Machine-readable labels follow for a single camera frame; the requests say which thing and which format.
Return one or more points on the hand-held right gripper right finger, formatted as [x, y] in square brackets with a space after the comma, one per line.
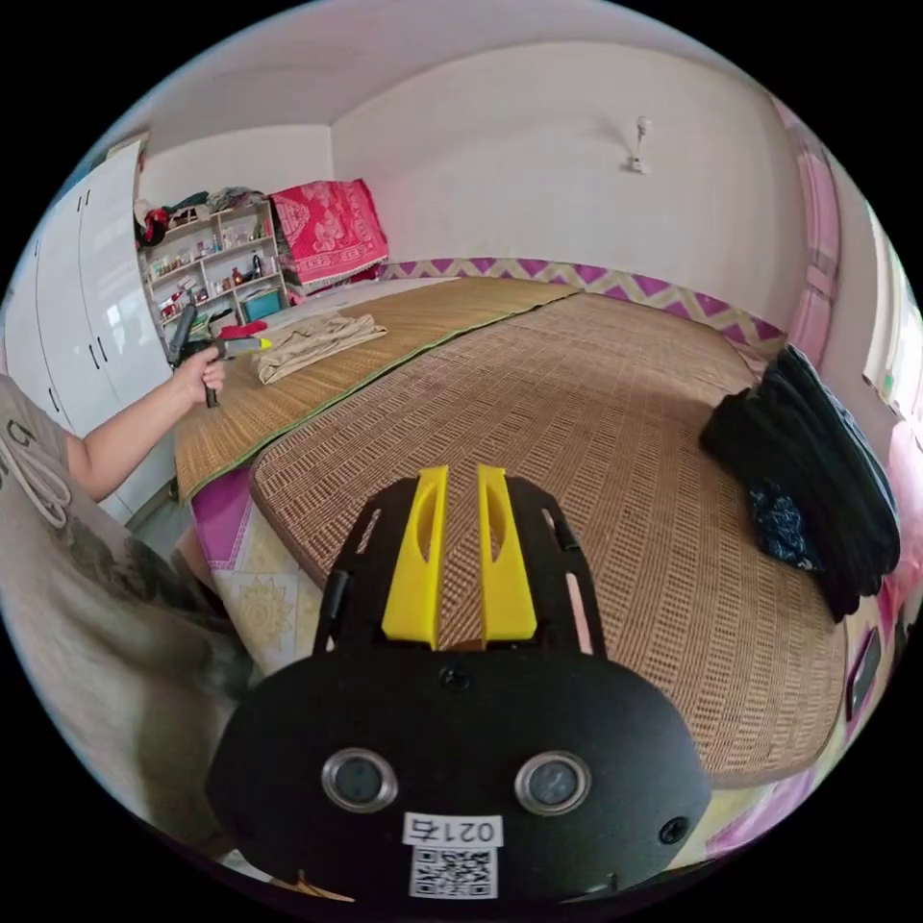
[508, 577]

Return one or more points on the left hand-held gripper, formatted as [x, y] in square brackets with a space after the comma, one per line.
[204, 352]

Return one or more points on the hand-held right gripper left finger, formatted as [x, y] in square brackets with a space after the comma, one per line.
[412, 577]

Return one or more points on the person's left forearm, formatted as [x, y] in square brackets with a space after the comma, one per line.
[122, 443]

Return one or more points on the person's left hand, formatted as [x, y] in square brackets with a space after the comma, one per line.
[196, 378]

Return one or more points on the red garment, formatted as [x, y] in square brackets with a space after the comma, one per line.
[242, 331]

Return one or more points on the folded beige trousers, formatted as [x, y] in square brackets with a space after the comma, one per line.
[317, 345]

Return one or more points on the white open shelf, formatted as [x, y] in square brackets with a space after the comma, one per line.
[209, 270]

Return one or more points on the red patterned cloth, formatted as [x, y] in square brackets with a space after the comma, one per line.
[328, 231]

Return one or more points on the bed with woven mat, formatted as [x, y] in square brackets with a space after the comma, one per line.
[577, 433]

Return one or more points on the white cupboard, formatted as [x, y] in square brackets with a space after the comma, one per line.
[79, 317]

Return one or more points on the person's body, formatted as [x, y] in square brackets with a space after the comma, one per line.
[86, 598]

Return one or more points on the pile of clothes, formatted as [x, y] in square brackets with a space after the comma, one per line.
[800, 476]

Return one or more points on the pink curtain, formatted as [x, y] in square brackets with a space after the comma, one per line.
[815, 252]

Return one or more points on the window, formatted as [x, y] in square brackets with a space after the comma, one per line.
[894, 324]

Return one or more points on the white wall lamp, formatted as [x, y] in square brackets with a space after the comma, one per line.
[636, 150]

